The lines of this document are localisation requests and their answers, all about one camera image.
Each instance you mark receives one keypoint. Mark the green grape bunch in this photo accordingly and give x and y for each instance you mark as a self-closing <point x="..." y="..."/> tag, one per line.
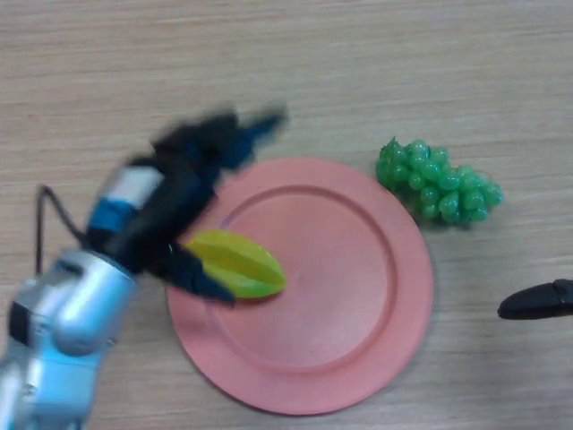
<point x="441" y="183"/>

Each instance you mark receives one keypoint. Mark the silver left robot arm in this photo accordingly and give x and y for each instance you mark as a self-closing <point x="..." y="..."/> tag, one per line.
<point x="62" y="331"/>

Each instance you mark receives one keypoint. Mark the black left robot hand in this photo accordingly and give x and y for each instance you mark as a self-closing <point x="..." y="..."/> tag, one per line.
<point x="156" y="210"/>

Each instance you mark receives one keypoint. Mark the pink round plate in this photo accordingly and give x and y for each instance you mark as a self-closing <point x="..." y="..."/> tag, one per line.
<point x="313" y="295"/>

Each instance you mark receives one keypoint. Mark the yellow green starfruit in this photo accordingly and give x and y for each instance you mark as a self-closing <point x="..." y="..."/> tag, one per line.
<point x="246" y="269"/>

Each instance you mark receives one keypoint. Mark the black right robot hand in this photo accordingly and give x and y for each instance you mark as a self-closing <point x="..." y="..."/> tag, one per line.
<point x="537" y="300"/>

